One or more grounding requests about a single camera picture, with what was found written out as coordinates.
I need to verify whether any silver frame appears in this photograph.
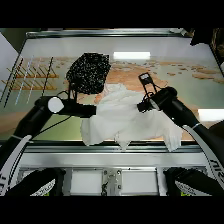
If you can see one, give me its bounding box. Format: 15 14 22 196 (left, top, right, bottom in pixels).
0 29 224 197

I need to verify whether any black clothes hanger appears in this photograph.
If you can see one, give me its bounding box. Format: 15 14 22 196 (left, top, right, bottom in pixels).
39 56 55 107
2 58 25 108

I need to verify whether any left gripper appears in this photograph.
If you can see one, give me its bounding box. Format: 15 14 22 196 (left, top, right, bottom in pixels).
64 100 98 119

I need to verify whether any white long-sleeved shirt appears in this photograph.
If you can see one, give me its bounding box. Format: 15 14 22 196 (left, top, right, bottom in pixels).
79 83 184 153

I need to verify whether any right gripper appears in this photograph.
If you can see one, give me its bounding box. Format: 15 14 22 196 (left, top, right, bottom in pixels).
136 94 165 114

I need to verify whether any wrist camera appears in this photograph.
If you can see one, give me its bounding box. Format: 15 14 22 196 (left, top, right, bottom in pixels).
67 82 80 103
137 71 160 98

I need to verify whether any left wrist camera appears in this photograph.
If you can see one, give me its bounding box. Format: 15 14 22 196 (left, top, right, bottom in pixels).
67 82 80 103

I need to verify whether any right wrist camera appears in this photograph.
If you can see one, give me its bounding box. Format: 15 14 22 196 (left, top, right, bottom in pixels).
137 71 160 98

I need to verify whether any wooden rack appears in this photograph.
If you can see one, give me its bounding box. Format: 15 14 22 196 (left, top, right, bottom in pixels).
0 64 60 92

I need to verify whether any black cable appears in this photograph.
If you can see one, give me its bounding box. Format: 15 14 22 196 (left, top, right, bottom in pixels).
32 115 73 139

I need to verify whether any white clothes hanger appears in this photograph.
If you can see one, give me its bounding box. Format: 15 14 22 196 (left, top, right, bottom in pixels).
14 54 35 105

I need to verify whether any black speckled garment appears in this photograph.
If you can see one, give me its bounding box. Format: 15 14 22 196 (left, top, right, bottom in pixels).
65 52 112 96

